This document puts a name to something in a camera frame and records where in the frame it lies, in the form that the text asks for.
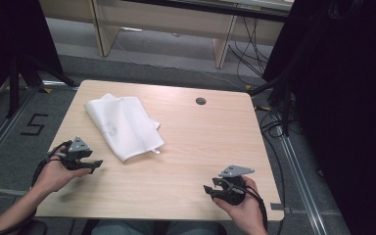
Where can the person's left hand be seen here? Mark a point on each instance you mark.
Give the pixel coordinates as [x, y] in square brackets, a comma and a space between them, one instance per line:
[54, 176]

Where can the metal floor rail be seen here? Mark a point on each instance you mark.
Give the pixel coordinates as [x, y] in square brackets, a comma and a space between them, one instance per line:
[3, 133]
[302, 182]

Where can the light wooden desk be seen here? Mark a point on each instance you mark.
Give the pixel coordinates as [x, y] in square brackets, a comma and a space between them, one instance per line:
[163, 16]

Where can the person's legs in jeans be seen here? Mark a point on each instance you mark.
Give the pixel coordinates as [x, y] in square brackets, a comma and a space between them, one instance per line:
[127, 228]

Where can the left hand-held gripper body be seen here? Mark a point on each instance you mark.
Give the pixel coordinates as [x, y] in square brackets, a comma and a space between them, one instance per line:
[75, 153]

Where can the black metal stand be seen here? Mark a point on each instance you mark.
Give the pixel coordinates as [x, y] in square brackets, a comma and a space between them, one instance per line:
[29, 73]
[282, 94]

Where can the grey tape strip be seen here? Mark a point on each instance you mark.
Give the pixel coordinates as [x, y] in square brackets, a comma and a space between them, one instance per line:
[276, 206]

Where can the person's right hand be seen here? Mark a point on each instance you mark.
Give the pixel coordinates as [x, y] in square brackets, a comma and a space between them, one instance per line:
[244, 213]

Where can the black curtain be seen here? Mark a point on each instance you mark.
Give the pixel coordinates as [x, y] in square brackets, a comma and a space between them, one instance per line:
[16, 36]
[346, 107]

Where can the white cloth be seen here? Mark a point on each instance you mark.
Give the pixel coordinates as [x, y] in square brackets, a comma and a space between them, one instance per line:
[124, 125]

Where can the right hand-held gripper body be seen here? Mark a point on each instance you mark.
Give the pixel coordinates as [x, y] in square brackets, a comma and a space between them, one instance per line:
[235, 192]

